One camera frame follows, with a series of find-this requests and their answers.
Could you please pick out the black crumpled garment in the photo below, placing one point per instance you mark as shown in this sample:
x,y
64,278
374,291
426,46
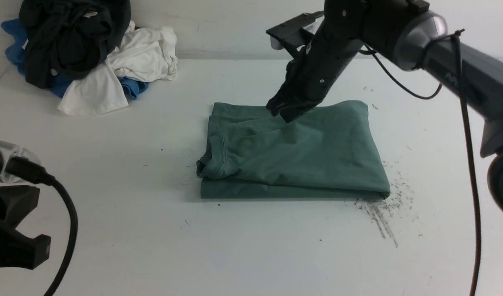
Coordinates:
x,y
71,37

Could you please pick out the white crumpled garment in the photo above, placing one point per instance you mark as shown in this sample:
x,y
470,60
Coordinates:
x,y
144,55

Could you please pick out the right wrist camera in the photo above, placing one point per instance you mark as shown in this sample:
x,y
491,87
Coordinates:
x,y
293,33

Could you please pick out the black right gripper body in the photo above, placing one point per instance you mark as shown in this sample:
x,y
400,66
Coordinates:
x,y
312,73

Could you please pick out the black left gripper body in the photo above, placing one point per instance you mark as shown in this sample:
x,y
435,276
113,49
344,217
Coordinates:
x,y
16,249

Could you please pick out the blue crumpled garment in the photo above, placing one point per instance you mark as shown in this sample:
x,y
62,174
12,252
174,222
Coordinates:
x,y
15,55

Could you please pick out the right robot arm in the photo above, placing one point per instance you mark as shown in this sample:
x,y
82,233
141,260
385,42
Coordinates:
x,y
410,36

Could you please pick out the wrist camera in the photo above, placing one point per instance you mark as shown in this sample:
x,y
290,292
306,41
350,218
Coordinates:
x,y
9,151
293,33

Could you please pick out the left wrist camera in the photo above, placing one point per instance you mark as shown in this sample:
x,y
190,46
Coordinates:
x,y
9,151

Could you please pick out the green long-sleeved shirt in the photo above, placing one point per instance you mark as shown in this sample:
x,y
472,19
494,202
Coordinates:
x,y
326,153

